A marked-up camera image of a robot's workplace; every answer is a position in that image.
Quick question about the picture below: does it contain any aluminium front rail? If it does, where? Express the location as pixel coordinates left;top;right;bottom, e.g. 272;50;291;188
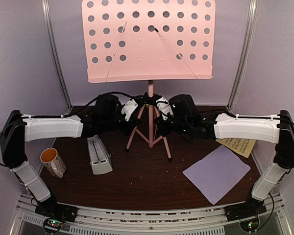
9;194;292;235

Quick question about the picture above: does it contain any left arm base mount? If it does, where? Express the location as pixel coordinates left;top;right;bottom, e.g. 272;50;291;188
35;204;78;222

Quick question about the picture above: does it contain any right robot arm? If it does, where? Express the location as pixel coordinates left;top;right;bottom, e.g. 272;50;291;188
154;94;294;216

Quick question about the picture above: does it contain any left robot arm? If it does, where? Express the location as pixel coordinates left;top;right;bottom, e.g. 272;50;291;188
0;92;143;217

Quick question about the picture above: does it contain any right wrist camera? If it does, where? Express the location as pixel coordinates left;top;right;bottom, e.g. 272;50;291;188
156;96;173;120

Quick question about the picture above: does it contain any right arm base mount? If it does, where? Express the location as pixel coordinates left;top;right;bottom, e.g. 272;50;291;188
224;202;267;221

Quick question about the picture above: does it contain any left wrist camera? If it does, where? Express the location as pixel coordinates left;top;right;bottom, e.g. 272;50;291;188
121;99;138;121

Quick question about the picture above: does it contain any patterned mug orange inside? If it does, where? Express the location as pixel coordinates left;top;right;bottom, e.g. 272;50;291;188
40;148;66;179

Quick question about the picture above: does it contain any pink music stand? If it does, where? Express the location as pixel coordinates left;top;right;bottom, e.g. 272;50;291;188
81;0;216;147

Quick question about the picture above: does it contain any grey metronome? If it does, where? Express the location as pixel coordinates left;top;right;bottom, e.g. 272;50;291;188
87;135;113;175

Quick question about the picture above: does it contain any yellowed sheet music paper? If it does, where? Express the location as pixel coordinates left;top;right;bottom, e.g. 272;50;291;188
216;138;256;158

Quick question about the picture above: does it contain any lavender sheet music paper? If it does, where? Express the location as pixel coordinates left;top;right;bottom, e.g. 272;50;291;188
183;145;250;205

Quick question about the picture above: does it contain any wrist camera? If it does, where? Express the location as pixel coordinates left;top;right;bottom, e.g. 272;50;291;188
121;99;138;121
156;96;173;120

